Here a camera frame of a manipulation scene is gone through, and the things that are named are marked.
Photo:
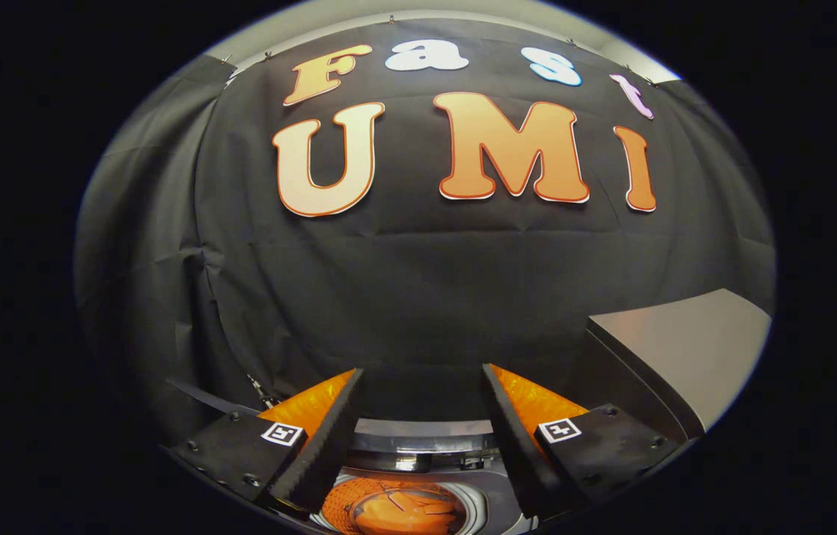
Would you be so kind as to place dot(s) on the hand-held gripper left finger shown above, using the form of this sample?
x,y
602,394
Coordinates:
x,y
329,446

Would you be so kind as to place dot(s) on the yellow polo shirt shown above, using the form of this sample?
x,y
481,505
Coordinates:
x,y
403,516

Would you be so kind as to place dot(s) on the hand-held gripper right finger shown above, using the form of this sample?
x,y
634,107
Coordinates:
x,y
511,446

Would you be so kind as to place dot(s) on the black backdrop cloth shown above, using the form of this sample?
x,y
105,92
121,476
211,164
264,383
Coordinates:
x,y
143,260
730,186
425,297

